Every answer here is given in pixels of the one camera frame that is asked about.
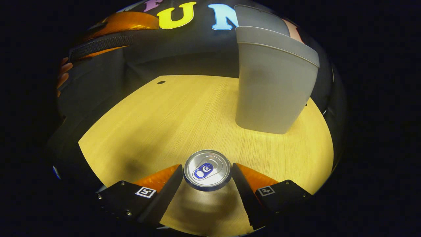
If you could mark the white desktop garbage bin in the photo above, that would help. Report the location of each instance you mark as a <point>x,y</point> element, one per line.
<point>273,92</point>

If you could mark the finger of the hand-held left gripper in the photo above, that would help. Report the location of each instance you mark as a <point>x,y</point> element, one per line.
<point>128,21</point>
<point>102,44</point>

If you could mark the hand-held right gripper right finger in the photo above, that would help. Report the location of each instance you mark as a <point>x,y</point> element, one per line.
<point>245,197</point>

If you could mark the silver and blue pop can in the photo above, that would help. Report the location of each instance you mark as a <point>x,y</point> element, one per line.
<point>207,171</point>

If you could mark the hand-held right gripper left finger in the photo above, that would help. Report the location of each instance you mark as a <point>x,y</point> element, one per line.
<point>164,197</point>

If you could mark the wooden desktop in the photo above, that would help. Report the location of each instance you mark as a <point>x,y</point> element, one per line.
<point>164,118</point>

